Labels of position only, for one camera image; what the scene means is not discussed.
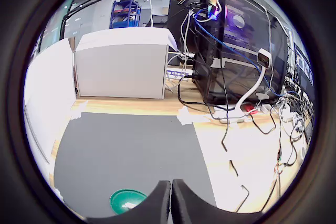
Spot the round green lid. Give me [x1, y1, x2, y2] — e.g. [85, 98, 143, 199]
[109, 188, 148, 216]

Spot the dark grey mat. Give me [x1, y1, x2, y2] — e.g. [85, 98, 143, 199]
[53, 111, 217, 221]

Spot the white tape piece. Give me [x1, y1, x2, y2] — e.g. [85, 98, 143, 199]
[51, 179, 65, 205]
[70, 100, 89, 120]
[176, 106, 208, 126]

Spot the white power strip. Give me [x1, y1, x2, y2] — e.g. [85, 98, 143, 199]
[213, 102, 274, 124]

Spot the white box partition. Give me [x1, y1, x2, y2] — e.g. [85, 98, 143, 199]
[73, 27, 178, 100]

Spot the long white partition panel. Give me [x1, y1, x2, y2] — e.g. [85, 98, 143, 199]
[23, 37, 77, 166]

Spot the black computer tower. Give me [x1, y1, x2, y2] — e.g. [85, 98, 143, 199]
[192, 0, 289, 105]

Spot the computer screen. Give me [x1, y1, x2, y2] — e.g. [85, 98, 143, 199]
[287, 27, 315, 86]

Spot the black box with orange label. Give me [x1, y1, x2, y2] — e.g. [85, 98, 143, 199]
[167, 0, 201, 51]

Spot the blue shelf rack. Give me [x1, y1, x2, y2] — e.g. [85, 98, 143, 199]
[109, 0, 142, 29]

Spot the thin black camera cable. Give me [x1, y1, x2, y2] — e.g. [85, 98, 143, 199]
[220, 98, 250, 213]

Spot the thick black cable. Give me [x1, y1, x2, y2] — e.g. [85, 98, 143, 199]
[261, 174, 281, 214]

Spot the black cable with coloured wires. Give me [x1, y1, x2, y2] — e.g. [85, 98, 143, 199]
[272, 119, 302, 176]

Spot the black looped cable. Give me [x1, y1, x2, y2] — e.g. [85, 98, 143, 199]
[251, 108, 277, 135]

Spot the blue network cable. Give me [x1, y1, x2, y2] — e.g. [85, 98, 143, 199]
[193, 8, 290, 98]

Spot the white camera on gooseneck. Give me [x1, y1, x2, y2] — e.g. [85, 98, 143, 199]
[234, 47, 272, 112]

